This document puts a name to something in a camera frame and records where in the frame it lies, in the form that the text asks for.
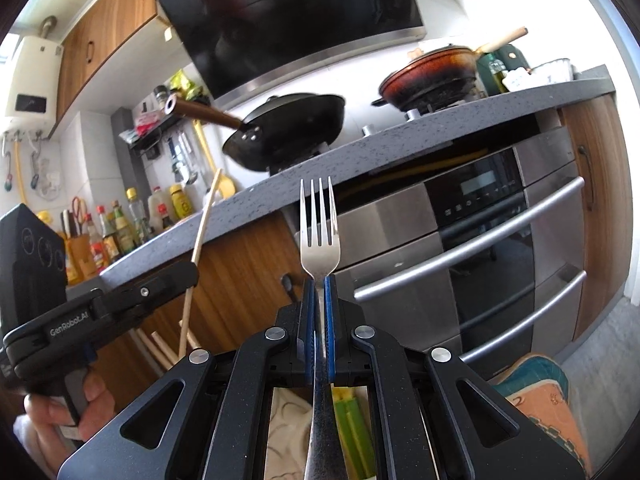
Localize yellow hanging spoon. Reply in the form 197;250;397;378
192;120;236;200

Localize person's left hand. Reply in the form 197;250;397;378
13;370;115;479

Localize black cabinet handle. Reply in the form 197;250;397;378
280;273;298;304

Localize black wall shelf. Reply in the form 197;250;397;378
117;115;186;153

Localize upper wooden cabinet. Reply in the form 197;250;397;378
56;0;168;119

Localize wooden cabinet door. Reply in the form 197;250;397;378
560;94;634;338
93;212;306;413

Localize white water heater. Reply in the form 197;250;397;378
1;15;64;136

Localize wooden chopstick lone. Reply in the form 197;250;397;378
129;328;171;376

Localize white ceramic double utensil holder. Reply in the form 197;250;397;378
264;388;311;479

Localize silver fork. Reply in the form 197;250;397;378
299;178;347;479

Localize black wok wooden handle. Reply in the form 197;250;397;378
165;93;345;174

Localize stainless steel oven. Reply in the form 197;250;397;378
335;127;586;378

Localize black range hood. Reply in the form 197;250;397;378
156;0;426;103

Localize red brown pan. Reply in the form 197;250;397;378
371;27;528;113

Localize oil bottle yellow cap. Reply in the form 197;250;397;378
126;188;151;244

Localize printed quilted table mat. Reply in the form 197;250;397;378
494;353;592;479

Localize right wooden cabinet door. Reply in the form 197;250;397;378
560;94;634;338

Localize grey speckled countertop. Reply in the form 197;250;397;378
64;77;618;302

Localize green yellow tulip utensil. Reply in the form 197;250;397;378
346;389;378;479

